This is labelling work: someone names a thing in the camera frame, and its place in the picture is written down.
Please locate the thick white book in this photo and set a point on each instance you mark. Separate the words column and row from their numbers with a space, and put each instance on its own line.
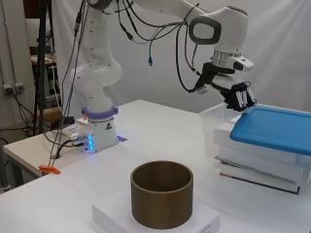
column 223, row 137

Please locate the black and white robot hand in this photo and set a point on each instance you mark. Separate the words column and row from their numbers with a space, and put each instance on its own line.
column 239, row 95

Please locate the black wrist bracket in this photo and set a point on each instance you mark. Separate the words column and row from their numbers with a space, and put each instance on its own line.
column 210, row 74

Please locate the blue plastic lid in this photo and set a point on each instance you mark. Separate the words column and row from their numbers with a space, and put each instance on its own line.
column 275, row 129

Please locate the black tripod stand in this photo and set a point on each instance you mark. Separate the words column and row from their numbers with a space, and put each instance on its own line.
column 41, row 64

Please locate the orange clamp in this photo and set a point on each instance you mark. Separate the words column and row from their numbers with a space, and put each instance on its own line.
column 48, row 169

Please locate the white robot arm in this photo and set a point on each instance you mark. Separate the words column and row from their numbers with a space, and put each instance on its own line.
column 97, row 81

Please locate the clear plastic box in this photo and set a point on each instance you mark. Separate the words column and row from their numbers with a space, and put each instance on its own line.
column 209, row 129

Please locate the cardboard box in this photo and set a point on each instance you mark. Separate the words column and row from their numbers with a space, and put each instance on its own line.
column 50, row 114

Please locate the white flat box stand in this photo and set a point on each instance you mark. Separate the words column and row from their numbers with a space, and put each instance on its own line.
column 110, row 216

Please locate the white side table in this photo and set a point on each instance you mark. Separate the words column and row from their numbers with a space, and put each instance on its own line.
column 29, row 152

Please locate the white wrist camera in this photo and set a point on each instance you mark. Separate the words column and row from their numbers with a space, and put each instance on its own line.
column 243, row 64

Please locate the brown round tub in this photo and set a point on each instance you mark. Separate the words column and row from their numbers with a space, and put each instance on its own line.
column 162, row 207

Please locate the white hanging sheet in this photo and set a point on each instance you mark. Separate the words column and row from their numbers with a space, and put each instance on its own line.
column 155, row 84

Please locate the grey wall outlet box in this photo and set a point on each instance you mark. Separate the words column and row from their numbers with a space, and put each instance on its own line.
column 18, row 87

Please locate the white book with dark cover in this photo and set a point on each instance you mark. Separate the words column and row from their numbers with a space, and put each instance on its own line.
column 256, row 179

